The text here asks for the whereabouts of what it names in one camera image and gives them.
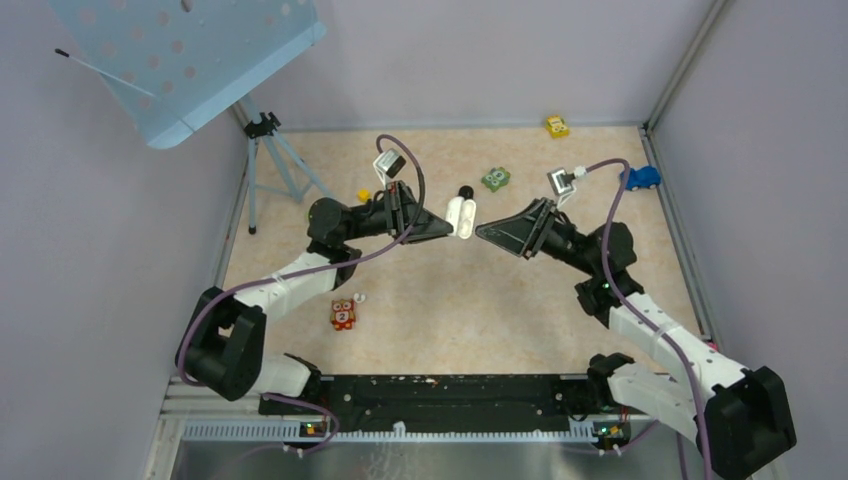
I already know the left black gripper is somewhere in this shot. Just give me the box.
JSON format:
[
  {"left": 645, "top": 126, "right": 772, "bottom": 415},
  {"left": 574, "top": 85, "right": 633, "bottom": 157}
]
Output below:
[{"left": 341, "top": 180, "right": 454, "bottom": 245}]

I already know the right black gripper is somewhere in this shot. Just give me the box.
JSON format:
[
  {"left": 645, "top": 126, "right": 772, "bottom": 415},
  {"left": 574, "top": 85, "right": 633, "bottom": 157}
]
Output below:
[{"left": 476, "top": 196, "right": 599, "bottom": 276}]

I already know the white earbud charging case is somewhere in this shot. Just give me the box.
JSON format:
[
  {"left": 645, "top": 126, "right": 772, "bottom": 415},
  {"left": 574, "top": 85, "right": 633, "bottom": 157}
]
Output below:
[{"left": 445, "top": 196, "right": 477, "bottom": 240}]

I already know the black earbud charging case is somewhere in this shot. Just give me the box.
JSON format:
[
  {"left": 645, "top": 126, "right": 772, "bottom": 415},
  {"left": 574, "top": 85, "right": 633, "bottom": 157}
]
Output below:
[{"left": 458, "top": 185, "right": 474, "bottom": 200}]

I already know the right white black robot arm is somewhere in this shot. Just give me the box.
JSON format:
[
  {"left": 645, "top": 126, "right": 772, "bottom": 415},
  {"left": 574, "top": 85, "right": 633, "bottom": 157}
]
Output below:
[{"left": 475, "top": 198, "right": 797, "bottom": 479}]

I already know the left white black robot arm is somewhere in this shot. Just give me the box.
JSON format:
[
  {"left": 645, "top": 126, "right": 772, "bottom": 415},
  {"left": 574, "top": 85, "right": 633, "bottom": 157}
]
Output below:
[{"left": 175, "top": 181, "right": 454, "bottom": 414}]

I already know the green owl toy block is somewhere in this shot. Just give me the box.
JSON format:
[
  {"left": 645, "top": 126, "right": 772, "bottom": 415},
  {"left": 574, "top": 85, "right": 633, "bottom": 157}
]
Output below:
[{"left": 481, "top": 167, "right": 511, "bottom": 193}]

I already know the red owl toy block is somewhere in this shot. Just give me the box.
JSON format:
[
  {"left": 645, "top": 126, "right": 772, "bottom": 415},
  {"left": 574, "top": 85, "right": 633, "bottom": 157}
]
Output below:
[{"left": 330, "top": 299, "right": 357, "bottom": 331}]

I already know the blue toy car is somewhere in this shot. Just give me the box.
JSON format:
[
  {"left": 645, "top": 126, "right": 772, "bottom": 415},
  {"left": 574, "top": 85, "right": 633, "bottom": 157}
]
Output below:
[{"left": 619, "top": 165, "right": 662, "bottom": 191}]

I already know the light blue tripod stand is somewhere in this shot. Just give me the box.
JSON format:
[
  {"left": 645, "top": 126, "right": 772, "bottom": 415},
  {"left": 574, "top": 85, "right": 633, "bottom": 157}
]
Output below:
[{"left": 233, "top": 92, "right": 333, "bottom": 236}]

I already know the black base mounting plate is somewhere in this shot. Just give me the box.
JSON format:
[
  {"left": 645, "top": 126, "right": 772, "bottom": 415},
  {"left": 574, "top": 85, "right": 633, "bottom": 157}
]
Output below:
[{"left": 258, "top": 373, "right": 654, "bottom": 437}]

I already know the light blue perforated board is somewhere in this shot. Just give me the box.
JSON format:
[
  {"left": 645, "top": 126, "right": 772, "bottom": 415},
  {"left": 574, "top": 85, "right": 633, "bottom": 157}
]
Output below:
[{"left": 49, "top": 0, "right": 327, "bottom": 150}]

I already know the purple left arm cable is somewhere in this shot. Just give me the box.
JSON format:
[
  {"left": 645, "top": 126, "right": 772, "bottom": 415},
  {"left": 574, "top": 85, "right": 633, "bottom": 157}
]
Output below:
[{"left": 176, "top": 133, "right": 428, "bottom": 387}]

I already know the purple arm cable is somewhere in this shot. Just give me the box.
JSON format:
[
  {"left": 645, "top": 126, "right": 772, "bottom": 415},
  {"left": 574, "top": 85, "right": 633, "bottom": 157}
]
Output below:
[
  {"left": 585, "top": 157, "right": 714, "bottom": 480},
  {"left": 176, "top": 133, "right": 428, "bottom": 387}
]

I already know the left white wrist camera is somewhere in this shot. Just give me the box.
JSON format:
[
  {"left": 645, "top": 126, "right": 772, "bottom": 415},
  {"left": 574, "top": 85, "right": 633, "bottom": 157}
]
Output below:
[{"left": 372, "top": 149, "right": 407, "bottom": 187}]

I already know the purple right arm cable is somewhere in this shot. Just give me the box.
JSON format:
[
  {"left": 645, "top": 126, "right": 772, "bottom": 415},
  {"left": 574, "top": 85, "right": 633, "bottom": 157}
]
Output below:
[{"left": 585, "top": 157, "right": 714, "bottom": 480}]

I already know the aluminium frame rail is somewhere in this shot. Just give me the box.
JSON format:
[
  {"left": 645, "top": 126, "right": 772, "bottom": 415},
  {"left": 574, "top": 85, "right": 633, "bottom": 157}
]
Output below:
[{"left": 144, "top": 380, "right": 663, "bottom": 479}]

